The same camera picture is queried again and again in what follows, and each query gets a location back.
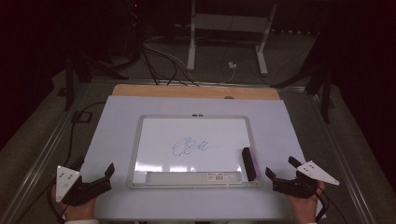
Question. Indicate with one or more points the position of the metal floor rail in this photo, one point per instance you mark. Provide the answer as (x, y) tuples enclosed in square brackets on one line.
[(40, 157), (339, 155)]

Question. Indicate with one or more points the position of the person's left hand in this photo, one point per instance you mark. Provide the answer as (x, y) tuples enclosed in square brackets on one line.
[(79, 212)]

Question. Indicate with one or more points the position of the dark equipment rack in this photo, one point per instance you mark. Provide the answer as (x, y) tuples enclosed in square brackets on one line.
[(134, 28)]

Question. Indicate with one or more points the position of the black and purple whiteboard eraser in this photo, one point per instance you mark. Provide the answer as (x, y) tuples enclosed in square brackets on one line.
[(250, 163)]

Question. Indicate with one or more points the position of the large white table mat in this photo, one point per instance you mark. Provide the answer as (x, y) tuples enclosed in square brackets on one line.
[(118, 124)]

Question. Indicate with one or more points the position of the black tripod stand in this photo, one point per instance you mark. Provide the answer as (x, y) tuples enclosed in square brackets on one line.
[(326, 93), (69, 84)]

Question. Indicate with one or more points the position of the person's right hand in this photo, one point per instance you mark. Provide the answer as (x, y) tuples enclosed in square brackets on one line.
[(305, 207)]

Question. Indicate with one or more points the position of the white metal stand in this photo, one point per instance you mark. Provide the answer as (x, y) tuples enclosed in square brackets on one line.
[(229, 23)]

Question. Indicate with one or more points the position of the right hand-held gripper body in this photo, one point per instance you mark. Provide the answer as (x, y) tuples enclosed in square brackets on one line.
[(299, 185)]

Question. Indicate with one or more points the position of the silver framed whiteboard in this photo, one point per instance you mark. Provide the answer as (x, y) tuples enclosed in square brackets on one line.
[(190, 133)]

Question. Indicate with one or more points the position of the white plug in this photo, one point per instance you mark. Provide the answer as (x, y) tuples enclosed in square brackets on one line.
[(232, 65)]

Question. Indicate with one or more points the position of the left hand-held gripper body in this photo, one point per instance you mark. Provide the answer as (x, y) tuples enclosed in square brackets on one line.
[(67, 182)]

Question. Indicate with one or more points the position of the black square floor plate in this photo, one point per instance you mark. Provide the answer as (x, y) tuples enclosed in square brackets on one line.
[(82, 117)]

